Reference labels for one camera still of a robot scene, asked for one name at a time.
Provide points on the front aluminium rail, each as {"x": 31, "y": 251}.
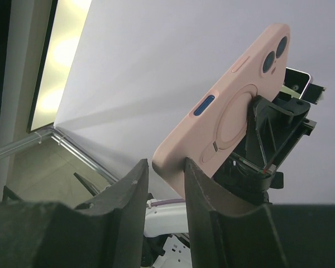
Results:
{"x": 43, "y": 134}

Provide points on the black smartphone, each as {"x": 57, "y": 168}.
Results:
{"x": 268, "y": 62}

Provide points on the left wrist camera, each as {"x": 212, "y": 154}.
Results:
{"x": 300, "y": 85}

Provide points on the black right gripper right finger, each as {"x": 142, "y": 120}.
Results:
{"x": 226, "y": 231}

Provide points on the pink silicone phone case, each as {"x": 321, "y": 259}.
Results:
{"x": 208, "y": 139}

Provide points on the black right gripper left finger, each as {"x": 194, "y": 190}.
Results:
{"x": 105, "y": 231}

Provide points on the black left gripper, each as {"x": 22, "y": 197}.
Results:
{"x": 273, "y": 129}

